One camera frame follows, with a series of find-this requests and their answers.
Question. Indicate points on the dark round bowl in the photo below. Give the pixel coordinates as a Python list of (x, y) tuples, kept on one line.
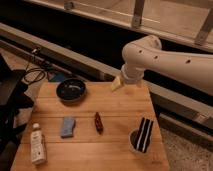
[(71, 89)]

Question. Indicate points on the black equipment on left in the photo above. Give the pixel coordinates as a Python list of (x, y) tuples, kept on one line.
[(12, 98)]

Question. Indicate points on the blue object behind table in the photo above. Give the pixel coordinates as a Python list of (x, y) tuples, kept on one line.
[(58, 78)]

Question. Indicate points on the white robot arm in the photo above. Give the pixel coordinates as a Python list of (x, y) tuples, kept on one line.
[(195, 70)]

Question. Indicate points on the blue sponge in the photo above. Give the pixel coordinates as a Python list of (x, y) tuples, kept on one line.
[(67, 127)]

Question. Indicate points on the metal rail frame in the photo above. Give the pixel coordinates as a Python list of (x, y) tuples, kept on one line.
[(89, 35)]

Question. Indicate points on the white plastic bottle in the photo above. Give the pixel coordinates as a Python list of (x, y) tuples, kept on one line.
[(37, 143)]

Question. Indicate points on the white cup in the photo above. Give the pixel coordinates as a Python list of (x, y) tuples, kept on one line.
[(134, 141)]

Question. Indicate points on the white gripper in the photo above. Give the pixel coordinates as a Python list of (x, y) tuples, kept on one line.
[(129, 75)]

